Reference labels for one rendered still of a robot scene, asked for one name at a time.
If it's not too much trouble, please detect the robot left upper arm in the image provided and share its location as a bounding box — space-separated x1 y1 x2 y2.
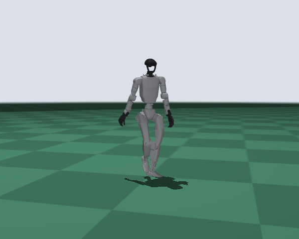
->
159 77 167 99

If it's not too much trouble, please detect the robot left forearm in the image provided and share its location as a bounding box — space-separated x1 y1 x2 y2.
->
163 96 170 115

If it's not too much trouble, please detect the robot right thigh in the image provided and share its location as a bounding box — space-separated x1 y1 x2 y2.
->
136 112 151 147

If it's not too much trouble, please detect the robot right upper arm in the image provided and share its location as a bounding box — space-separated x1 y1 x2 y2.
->
130 77 143 101

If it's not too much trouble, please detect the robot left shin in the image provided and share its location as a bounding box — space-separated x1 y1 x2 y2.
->
150 145 160 173

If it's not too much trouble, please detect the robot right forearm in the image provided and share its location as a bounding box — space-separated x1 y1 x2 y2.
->
124 94 134 114

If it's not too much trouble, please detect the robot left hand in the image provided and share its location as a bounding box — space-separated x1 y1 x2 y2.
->
166 110 174 127

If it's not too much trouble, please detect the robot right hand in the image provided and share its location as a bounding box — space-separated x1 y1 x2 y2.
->
118 112 129 126

